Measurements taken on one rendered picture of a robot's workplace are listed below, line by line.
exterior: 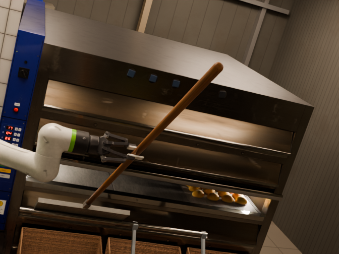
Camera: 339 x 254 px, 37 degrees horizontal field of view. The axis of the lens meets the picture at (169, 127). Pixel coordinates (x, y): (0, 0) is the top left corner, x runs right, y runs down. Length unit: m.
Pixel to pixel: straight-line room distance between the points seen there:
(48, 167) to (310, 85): 5.26
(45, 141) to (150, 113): 1.48
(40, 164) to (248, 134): 1.96
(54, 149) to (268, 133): 2.05
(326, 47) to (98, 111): 4.13
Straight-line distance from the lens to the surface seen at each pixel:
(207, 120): 3.50
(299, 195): 6.70
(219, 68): 1.43
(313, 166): 6.55
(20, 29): 3.17
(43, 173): 2.02
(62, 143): 2.00
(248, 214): 3.93
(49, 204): 3.03
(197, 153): 3.58
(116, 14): 6.83
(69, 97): 3.27
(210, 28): 7.24
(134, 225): 3.25
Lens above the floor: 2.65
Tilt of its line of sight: 15 degrees down
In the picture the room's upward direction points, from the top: 16 degrees clockwise
